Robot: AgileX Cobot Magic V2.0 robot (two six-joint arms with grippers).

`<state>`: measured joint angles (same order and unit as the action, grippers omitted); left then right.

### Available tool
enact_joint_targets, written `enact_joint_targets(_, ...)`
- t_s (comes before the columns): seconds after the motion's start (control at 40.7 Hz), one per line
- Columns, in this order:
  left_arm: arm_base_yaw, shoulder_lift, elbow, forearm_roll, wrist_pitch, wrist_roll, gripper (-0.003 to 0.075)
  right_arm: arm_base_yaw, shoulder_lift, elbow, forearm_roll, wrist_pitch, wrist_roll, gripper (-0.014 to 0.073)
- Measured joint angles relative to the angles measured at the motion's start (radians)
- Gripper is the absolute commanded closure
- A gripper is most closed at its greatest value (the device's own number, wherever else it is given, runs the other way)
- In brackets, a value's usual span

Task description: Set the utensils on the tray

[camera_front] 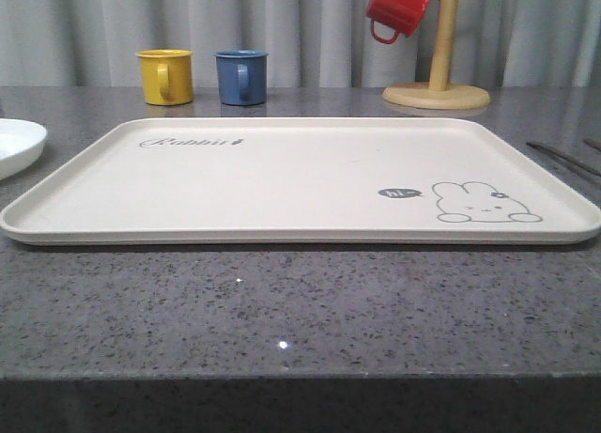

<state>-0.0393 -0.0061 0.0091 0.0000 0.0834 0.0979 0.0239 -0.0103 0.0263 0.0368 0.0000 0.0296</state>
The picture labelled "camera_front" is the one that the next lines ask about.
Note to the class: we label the silver metal chopstick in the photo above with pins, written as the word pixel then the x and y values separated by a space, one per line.
pixel 552 151

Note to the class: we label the white round plate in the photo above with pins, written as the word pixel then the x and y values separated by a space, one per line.
pixel 22 142

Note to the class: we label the silver metal spoon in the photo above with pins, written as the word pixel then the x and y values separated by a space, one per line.
pixel 592 143

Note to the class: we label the cream rabbit serving tray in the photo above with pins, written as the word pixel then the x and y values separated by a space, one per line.
pixel 203 180

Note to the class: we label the blue enamel mug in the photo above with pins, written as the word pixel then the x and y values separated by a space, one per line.
pixel 242 76

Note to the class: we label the wooden mug tree stand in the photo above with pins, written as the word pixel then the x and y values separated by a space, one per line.
pixel 438 92

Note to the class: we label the yellow enamel mug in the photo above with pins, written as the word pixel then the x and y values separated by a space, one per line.
pixel 166 76

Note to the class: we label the red enamel mug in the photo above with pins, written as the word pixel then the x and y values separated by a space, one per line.
pixel 402 16

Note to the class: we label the grey pleated curtain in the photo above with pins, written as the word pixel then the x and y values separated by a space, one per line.
pixel 318 43

